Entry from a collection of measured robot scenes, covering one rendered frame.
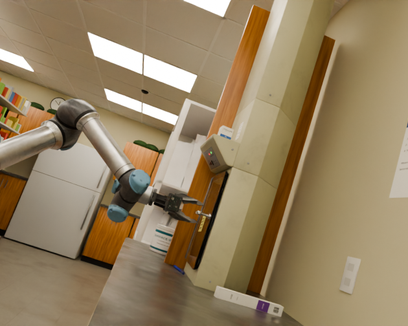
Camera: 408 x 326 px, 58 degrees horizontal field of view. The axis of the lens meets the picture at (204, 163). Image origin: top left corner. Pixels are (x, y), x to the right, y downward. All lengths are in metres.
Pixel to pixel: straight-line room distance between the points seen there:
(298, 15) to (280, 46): 0.17
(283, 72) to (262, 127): 0.25
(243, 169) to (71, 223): 5.11
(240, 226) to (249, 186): 0.16
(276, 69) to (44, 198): 5.31
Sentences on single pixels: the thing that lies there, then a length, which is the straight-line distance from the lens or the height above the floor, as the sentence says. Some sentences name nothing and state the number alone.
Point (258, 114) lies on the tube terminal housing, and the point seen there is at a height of 1.65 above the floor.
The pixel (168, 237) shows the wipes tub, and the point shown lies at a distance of 2.08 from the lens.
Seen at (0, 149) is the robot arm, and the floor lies 1.18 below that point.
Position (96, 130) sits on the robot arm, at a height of 1.35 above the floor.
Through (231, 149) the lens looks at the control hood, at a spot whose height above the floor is 1.47.
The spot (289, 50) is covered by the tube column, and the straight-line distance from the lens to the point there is 1.65.
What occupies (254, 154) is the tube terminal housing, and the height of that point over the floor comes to 1.49.
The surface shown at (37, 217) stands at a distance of 6.47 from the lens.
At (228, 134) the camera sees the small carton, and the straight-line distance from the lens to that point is 1.52.
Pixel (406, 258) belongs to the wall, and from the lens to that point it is 1.16.
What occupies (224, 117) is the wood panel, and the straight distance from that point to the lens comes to 1.86.
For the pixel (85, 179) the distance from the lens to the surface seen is 6.35.
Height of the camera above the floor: 1.15
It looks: 10 degrees up
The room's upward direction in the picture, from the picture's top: 19 degrees clockwise
